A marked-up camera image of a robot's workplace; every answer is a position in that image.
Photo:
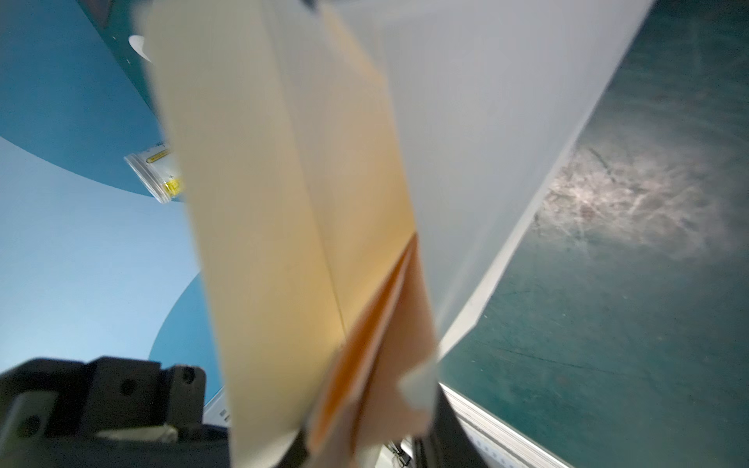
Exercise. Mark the white envelope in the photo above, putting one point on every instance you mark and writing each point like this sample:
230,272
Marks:
489,98

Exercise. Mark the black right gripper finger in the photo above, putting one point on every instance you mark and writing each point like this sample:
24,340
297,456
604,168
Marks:
446,444

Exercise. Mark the cream envelope far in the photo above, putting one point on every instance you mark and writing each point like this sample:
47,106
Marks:
279,116

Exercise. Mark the pink lined letter paper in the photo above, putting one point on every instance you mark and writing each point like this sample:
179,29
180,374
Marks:
383,385

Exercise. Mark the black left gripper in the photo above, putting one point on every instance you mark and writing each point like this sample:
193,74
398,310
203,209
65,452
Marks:
111,412

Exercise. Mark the aluminium front rail platform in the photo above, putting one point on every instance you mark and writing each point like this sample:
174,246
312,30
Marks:
499,444

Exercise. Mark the green label plastic jar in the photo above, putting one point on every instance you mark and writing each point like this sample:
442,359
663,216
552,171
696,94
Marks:
157,169

